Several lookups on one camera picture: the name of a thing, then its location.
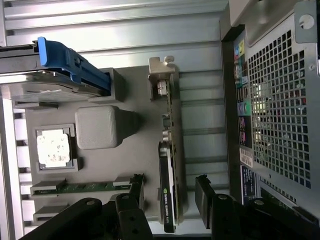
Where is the hard disk with blue caddy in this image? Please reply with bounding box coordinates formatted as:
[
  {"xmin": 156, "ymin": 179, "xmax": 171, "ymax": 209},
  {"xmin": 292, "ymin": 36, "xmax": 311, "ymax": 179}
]
[{"xmin": 0, "ymin": 36, "xmax": 111, "ymax": 101}]

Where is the silver CPU chip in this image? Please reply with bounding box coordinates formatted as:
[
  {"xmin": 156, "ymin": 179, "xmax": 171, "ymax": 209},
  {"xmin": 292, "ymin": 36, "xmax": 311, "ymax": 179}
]
[{"xmin": 36, "ymin": 133, "xmax": 71, "ymax": 169}]

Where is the grey parts rack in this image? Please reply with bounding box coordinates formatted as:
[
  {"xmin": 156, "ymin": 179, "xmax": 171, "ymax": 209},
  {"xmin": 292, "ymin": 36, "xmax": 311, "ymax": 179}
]
[{"xmin": 9, "ymin": 67, "xmax": 192, "ymax": 237}]

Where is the open black PC case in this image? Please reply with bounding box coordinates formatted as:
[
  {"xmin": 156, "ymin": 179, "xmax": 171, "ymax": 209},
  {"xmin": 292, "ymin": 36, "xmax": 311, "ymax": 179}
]
[{"xmin": 219, "ymin": 0, "xmax": 320, "ymax": 227}]

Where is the green RAM stick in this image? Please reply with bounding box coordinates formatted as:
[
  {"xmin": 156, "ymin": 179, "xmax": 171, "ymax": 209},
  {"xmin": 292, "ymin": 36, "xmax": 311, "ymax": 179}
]
[{"xmin": 34, "ymin": 182, "xmax": 134, "ymax": 195}]

